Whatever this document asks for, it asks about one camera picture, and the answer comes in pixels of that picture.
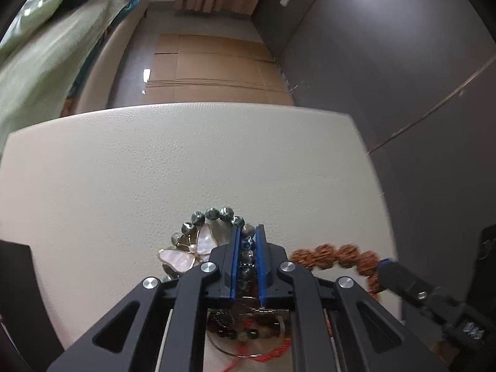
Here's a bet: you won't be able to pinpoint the dark mixed bead bracelet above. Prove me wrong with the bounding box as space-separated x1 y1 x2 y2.
207 310 285 342

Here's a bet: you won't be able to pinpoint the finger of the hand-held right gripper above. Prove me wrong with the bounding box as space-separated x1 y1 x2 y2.
378 258 450 326

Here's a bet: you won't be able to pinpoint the brown seed bead bracelet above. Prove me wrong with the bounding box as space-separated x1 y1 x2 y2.
289 242 393 300

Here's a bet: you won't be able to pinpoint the white leather table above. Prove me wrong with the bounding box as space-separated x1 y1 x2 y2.
0 102 400 372

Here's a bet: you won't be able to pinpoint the red cord bracelet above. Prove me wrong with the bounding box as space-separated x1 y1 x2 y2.
222 318 296 372

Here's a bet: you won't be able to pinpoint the thin silver bangle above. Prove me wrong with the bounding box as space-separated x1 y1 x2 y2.
207 329 272 358

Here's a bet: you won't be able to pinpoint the grey-green bead bracelet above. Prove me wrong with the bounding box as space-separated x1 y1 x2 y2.
170 206 257 295

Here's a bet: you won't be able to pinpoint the bed with green sheet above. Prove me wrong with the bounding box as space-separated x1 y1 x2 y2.
64 0 138 107

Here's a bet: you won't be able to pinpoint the cream bed frame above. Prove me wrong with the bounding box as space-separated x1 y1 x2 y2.
62 0 153 117

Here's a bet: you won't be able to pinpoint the green fleece blanket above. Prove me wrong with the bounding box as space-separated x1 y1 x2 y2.
0 0 130 153

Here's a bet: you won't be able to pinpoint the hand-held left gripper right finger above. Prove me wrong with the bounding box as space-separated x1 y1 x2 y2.
255 224 450 372

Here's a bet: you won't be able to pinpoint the brown cardboard floor sheets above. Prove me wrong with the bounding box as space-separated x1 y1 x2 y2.
146 33 296 106

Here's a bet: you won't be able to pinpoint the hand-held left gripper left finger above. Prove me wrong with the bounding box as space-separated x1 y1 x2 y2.
46 225 243 372

